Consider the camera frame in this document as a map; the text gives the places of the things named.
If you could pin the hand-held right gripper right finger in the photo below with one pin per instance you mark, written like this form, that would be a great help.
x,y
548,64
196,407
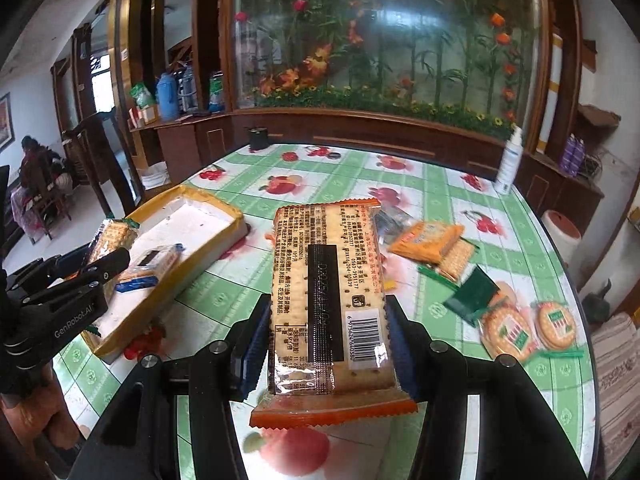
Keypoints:
x,y
402,355

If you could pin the orange cracker packet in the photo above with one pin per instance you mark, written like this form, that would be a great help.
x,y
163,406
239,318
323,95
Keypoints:
x,y
425,240

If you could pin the grey thermos flask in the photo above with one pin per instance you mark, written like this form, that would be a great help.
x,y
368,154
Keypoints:
x,y
188,90

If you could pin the framed wall picture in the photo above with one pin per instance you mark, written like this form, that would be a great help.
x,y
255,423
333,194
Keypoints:
x,y
5,120

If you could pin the blue thermos flask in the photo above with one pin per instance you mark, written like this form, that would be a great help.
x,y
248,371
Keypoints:
x,y
165,97

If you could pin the green white bag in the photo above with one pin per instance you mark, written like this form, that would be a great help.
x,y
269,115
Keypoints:
x,y
142,95

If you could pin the green-edged clear cracker packet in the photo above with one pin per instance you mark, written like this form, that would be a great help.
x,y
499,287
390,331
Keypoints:
x,y
457,260
117,235

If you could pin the dark clear snack packet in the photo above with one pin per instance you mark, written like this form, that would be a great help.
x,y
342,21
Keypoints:
x,y
390,220

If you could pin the dark wooden chair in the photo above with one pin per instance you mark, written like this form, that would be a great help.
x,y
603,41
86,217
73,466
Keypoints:
x,y
97,160

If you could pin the round cracker packet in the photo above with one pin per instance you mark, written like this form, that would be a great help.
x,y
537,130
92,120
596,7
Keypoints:
x,y
555,322
505,330

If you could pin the green fruit print tablecloth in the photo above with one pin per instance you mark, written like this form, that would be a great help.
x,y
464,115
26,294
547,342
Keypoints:
x,y
340,175

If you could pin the blue-edged cracker packet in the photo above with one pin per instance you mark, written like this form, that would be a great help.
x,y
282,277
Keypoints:
x,y
150,262

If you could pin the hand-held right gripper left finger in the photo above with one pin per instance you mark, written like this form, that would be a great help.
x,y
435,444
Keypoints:
x,y
252,355

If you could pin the purple bottle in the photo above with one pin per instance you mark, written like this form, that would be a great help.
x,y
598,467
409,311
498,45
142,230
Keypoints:
x,y
567,157
579,157

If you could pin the white paper stack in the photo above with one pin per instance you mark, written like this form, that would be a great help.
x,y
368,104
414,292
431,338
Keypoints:
x,y
152,177

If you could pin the red white box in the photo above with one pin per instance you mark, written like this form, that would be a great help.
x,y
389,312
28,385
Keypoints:
x,y
140,117

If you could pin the yellow-rimmed white tray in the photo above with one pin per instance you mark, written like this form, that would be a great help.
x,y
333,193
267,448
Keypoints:
x,y
200,220

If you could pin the teal plastic bottle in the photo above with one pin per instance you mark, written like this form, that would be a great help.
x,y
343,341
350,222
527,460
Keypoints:
x,y
216,94

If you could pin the orange-edged clear cracker packet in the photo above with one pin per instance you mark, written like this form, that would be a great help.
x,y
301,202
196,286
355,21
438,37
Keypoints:
x,y
320,270

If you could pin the person's left hand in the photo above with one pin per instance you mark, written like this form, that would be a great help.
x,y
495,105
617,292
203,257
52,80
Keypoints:
x,y
30,410

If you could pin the small black box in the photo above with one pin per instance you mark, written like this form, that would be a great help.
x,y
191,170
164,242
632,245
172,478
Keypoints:
x,y
258,139

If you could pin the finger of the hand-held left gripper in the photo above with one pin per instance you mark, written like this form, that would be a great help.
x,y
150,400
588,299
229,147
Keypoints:
x,y
95,275
55,266

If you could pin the white pink plastic bucket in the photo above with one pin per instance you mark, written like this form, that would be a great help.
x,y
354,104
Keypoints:
x,y
562,232

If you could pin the white spray bottle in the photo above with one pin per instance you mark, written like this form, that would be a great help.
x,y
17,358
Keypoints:
x,y
507,165

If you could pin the patterned cushion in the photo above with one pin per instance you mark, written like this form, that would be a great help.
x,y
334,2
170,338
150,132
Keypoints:
x,y
617,375

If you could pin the white yellow rolled poster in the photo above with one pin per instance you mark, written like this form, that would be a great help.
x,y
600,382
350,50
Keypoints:
x,y
551,95

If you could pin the dark green snack packet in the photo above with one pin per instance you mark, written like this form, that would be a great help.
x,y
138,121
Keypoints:
x,y
472,295

